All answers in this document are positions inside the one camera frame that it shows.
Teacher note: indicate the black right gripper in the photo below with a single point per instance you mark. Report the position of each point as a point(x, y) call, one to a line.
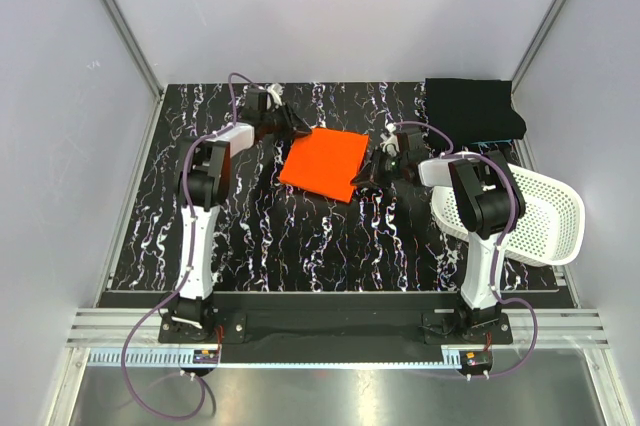
point(379, 169)

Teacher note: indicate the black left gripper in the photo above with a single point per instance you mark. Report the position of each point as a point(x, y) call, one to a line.
point(280, 118)

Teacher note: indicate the orange t shirt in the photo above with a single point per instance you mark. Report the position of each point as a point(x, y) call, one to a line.
point(325, 162)

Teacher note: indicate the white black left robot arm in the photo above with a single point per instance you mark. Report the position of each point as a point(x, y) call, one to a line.
point(202, 185)

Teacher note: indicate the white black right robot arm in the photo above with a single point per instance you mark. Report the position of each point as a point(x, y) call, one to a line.
point(488, 202)

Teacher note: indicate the black marble pattern mat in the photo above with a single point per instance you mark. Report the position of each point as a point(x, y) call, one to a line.
point(271, 237)

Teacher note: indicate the folded black t shirt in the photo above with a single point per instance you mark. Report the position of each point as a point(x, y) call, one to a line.
point(470, 111)

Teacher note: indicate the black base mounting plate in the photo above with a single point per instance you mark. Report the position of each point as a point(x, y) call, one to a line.
point(328, 328)

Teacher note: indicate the white perforated plastic basket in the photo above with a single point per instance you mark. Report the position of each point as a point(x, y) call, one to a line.
point(551, 231)

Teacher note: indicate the right orange connector board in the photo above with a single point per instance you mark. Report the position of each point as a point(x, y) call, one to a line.
point(478, 358)

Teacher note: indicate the orange connector board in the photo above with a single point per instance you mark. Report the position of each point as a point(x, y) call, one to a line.
point(206, 356)
point(478, 358)

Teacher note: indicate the left orange connector board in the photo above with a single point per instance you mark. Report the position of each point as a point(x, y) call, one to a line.
point(206, 356)

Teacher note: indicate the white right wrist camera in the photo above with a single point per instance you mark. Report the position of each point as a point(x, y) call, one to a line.
point(389, 140)

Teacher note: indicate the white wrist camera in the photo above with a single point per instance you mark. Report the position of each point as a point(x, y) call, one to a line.
point(274, 92)
point(389, 140)

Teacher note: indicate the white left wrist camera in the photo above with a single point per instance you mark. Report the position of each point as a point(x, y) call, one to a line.
point(274, 92)

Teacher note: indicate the left aluminium corner post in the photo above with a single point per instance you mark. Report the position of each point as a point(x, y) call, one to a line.
point(131, 44)

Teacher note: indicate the aluminium corner post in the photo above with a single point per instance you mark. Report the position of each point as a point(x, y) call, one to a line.
point(548, 21)
point(131, 44)

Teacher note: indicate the right aluminium corner post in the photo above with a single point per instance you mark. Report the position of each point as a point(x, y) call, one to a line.
point(548, 21)

